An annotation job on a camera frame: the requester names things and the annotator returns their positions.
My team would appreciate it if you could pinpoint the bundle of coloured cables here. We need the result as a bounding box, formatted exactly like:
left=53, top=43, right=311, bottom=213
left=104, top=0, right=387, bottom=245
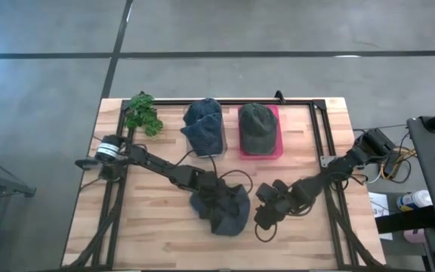
left=353, top=128, right=418, bottom=186

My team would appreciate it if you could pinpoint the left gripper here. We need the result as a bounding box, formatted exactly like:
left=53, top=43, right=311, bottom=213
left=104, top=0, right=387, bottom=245
left=197, top=170, right=243, bottom=233

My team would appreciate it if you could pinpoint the silver corner bracket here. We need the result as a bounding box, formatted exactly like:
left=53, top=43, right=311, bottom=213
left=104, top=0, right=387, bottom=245
left=319, top=154, right=336, bottom=168

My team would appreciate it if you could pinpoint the pink tray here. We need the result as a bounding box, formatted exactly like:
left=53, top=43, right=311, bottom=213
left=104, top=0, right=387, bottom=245
left=237, top=104, right=284, bottom=160

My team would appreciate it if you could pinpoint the dark green cap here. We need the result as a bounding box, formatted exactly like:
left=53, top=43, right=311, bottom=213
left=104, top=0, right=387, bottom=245
left=239, top=102, right=279, bottom=156

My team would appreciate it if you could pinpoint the black cable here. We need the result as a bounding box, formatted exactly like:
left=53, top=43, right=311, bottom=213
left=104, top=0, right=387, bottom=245
left=219, top=168, right=255, bottom=196
left=174, top=148, right=221, bottom=178
left=254, top=221, right=279, bottom=243

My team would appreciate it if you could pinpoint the white wipes canister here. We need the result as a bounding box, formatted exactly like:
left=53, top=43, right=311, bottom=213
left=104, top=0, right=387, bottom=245
left=396, top=189, right=433, bottom=212

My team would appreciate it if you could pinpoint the black aluminium table frame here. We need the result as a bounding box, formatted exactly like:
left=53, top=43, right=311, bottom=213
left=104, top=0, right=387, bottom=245
left=64, top=98, right=384, bottom=271

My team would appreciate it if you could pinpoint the clear plastic container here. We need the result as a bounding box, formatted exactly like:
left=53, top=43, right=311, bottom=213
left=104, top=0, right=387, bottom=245
left=181, top=102, right=229, bottom=159

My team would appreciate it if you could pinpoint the green artificial plant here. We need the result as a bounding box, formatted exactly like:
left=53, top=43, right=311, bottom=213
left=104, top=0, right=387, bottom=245
left=124, top=91, right=165, bottom=138

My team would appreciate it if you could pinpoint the pink container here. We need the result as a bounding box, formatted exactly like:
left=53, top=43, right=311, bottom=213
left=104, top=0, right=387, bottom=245
left=403, top=228, right=428, bottom=245

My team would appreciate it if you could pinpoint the white paper sheet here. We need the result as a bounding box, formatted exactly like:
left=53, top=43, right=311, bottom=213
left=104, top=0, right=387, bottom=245
left=367, top=191, right=394, bottom=241

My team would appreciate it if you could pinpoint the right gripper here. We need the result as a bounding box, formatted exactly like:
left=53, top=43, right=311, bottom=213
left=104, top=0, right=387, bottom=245
left=254, top=180, right=316, bottom=232

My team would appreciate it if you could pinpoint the blue denim cap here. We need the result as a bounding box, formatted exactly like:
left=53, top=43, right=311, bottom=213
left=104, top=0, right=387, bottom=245
left=180, top=97, right=227, bottom=158

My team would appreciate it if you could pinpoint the gray denim cloth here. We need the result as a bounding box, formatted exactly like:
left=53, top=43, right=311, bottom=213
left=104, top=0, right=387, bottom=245
left=189, top=183, right=251, bottom=237

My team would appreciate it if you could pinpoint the black bar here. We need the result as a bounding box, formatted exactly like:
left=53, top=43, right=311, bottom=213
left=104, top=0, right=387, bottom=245
left=375, top=206, right=435, bottom=234

